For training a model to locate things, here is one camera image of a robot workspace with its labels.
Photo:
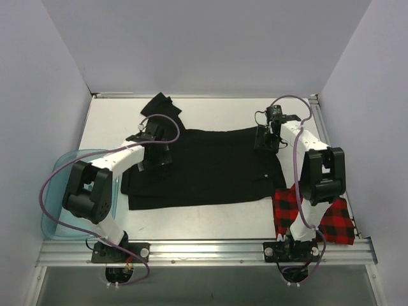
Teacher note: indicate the aluminium table rail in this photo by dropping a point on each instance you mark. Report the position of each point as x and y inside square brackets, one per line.
[334, 159]
[201, 253]
[131, 95]

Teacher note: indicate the back aluminium table rail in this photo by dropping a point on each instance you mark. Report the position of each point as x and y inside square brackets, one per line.
[131, 95]

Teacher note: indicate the translucent blue plastic bin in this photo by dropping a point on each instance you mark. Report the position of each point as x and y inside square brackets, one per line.
[53, 204]

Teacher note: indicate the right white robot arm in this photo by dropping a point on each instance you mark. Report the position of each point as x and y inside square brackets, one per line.
[318, 169]

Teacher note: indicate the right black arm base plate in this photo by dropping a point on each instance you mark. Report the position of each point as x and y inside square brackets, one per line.
[290, 251]

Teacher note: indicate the right aluminium table rail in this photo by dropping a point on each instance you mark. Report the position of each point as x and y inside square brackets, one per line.
[334, 159]

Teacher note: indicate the front aluminium table rail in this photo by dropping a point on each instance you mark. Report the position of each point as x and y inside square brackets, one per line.
[201, 253]

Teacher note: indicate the black long sleeve shirt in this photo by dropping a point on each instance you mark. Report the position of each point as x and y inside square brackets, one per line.
[207, 168]

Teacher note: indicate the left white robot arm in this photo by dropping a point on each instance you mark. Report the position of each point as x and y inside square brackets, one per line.
[89, 190]

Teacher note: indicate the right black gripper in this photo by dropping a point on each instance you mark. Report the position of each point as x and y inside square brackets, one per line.
[264, 142]

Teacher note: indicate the red black plaid shirt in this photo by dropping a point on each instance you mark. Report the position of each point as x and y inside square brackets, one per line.
[336, 225]

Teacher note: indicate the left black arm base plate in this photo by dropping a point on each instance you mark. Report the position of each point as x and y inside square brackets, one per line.
[103, 253]

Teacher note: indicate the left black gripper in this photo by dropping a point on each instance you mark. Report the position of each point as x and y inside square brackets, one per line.
[157, 158]

